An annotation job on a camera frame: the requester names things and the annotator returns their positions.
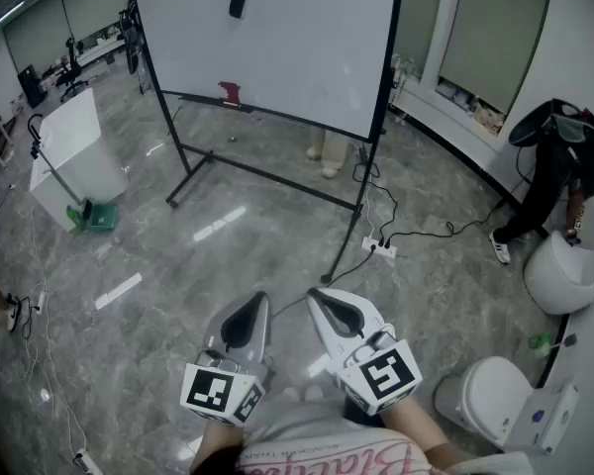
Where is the white desk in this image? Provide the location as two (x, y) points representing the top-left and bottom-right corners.
(76, 37), (130, 68)

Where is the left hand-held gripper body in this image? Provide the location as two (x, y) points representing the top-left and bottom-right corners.
(180, 348), (274, 426)

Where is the red block on marker tray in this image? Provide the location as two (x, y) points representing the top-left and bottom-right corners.
(216, 80), (243, 106)

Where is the person's white printed shirt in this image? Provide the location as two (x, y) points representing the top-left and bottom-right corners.
(235, 398), (536, 475)

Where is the person's right forearm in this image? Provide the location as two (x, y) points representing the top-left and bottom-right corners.
(378, 396), (459, 467)

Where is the whiteboard on black stand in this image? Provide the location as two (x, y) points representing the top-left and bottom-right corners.
(127, 0), (407, 286)

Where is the green box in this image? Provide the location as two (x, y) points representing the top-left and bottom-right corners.
(66, 199), (119, 234)

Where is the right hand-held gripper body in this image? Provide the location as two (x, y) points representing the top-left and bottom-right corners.
(326, 332), (424, 418)

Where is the black cabinet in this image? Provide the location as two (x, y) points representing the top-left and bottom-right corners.
(17, 64), (49, 109)

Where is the black power cable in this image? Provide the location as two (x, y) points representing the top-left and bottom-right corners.
(321, 143), (506, 286)

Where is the black office chair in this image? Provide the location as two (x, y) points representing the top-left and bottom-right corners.
(53, 37), (91, 101)

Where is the black faucet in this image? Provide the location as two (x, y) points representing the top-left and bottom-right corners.
(27, 113), (47, 160)

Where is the black hanging bag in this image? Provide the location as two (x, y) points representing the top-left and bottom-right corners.
(118, 0), (148, 76)

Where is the person's left forearm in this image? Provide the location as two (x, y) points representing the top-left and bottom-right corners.
(190, 416), (248, 475)

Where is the grey window blind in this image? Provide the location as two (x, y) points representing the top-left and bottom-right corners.
(438, 0), (555, 116)
(390, 0), (447, 81)

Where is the white round basin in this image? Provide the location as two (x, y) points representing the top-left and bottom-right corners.
(523, 230), (594, 316)

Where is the white round stool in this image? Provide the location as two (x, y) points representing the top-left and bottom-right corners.
(434, 355), (580, 457)

